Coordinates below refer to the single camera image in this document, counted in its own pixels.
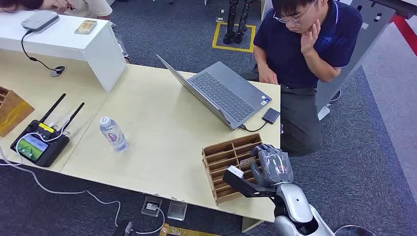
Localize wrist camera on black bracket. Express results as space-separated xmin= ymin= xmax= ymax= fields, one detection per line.
xmin=223 ymin=165 xmax=278 ymax=199

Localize gold foil sheet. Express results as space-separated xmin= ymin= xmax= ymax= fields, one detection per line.
xmin=158 ymin=223 xmax=223 ymax=236

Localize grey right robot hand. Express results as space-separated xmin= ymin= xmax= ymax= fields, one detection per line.
xmin=250 ymin=144 xmax=294 ymax=189

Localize white desk riser shelf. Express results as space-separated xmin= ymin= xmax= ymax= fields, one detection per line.
xmin=0 ymin=9 xmax=127 ymax=93

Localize metal floor plate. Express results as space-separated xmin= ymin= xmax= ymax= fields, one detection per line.
xmin=166 ymin=200 xmax=188 ymax=222

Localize thin grey floor cable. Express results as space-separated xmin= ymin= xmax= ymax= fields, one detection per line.
xmin=333 ymin=225 xmax=379 ymax=236

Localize person's left hand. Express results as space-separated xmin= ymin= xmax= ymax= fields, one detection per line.
xmin=300 ymin=19 xmax=322 ymax=55

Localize clear plastic water bottle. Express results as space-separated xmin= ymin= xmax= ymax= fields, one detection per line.
xmin=99 ymin=116 xmax=129 ymax=153

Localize wooden slotted card holder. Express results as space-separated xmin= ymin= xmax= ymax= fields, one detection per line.
xmin=201 ymin=133 xmax=263 ymax=206

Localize black cable with grey puck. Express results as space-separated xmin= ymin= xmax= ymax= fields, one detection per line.
xmin=21 ymin=29 xmax=67 ymax=78

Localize grey metal stand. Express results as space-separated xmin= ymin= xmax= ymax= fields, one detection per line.
xmin=314 ymin=0 xmax=397 ymax=121

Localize long white cable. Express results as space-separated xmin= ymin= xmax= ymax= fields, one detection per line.
xmin=0 ymin=115 xmax=122 ymax=228

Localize grey flat device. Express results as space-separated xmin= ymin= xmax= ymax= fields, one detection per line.
xmin=21 ymin=10 xmax=60 ymax=33

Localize floor power socket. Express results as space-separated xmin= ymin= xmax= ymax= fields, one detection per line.
xmin=141 ymin=195 xmax=163 ymax=218

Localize black external drive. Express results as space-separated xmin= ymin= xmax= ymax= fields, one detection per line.
xmin=262 ymin=108 xmax=281 ymax=125

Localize wooden box with yellow film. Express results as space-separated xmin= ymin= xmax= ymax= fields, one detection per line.
xmin=0 ymin=86 xmax=35 ymax=138

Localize eyeglasses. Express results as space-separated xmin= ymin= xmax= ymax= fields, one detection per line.
xmin=272 ymin=0 xmax=319 ymax=26

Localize red bar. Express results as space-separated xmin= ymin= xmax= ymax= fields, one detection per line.
xmin=388 ymin=13 xmax=417 ymax=57

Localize yellow floor tape square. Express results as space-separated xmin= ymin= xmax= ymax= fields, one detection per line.
xmin=211 ymin=22 xmax=257 ymax=54

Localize gold patterned phone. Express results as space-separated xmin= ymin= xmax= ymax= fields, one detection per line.
xmin=74 ymin=19 xmax=98 ymax=35

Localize grey open laptop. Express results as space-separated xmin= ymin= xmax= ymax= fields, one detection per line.
xmin=155 ymin=54 xmax=272 ymax=131

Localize black power adapter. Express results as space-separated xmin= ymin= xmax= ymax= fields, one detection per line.
xmin=112 ymin=220 xmax=134 ymax=236

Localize white power cable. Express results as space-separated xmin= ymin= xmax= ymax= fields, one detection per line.
xmin=135 ymin=204 xmax=166 ymax=236

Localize person's right hand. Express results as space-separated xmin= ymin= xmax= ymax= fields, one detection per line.
xmin=258 ymin=66 xmax=279 ymax=86

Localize person's hand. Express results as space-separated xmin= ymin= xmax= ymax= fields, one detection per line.
xmin=258 ymin=66 xmax=279 ymax=86
xmin=300 ymin=19 xmax=322 ymax=55

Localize black robot legs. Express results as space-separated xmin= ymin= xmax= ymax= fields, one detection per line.
xmin=223 ymin=0 xmax=255 ymax=45

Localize black drive cable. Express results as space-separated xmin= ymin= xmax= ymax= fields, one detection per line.
xmin=239 ymin=121 xmax=268 ymax=134

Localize black remote controller with antennas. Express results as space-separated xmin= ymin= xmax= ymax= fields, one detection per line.
xmin=10 ymin=93 xmax=86 ymax=168

